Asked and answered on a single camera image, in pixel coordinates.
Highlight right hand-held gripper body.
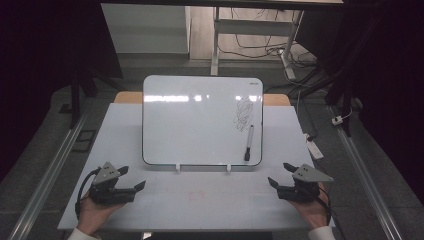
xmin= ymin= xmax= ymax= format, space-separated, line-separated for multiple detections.
xmin=276 ymin=163 xmax=334 ymax=204

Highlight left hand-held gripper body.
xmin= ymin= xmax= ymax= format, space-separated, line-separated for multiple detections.
xmin=88 ymin=162 xmax=136 ymax=205

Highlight person's right hand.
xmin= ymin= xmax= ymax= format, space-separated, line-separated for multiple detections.
xmin=289 ymin=196 xmax=331 ymax=230

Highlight person's left hand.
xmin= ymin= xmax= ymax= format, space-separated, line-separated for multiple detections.
xmin=77 ymin=194 xmax=124 ymax=234

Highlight white power strip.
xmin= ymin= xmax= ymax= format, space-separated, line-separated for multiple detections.
xmin=304 ymin=133 xmax=325 ymax=160

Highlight person's right white sleeve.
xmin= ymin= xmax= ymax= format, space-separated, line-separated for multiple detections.
xmin=308 ymin=225 xmax=337 ymax=240

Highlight person's white sleeve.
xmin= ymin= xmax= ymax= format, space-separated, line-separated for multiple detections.
xmin=308 ymin=225 xmax=337 ymax=240
xmin=68 ymin=227 xmax=101 ymax=240

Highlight person's left white sleeve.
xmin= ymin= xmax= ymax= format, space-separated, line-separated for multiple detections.
xmin=68 ymin=227 xmax=101 ymax=240

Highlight white marker with black cap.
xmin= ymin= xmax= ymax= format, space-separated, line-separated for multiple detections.
xmin=243 ymin=124 xmax=255 ymax=162

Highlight wooden board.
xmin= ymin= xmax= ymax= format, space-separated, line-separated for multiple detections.
xmin=113 ymin=91 xmax=291 ymax=107

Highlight white whiteboard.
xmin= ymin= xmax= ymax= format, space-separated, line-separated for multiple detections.
xmin=142 ymin=74 xmax=264 ymax=167

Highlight black metal stand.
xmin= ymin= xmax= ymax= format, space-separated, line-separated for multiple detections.
xmin=324 ymin=13 xmax=384 ymax=138
xmin=59 ymin=66 xmax=118 ymax=129

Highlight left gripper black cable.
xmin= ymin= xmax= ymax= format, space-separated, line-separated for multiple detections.
xmin=74 ymin=168 xmax=101 ymax=220

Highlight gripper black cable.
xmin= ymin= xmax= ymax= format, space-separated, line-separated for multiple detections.
xmin=318 ymin=186 xmax=333 ymax=224
xmin=74 ymin=168 xmax=101 ymax=220

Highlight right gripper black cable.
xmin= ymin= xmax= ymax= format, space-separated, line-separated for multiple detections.
xmin=318 ymin=186 xmax=333 ymax=224

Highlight aluminium rail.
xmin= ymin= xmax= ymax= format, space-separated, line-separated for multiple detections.
xmin=8 ymin=99 xmax=93 ymax=240
xmin=328 ymin=106 xmax=404 ymax=240

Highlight black floor cables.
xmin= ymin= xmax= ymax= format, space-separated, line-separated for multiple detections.
xmin=218 ymin=8 xmax=318 ymax=69

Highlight white desk frame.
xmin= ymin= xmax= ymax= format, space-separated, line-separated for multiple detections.
xmin=210 ymin=6 xmax=304 ymax=81

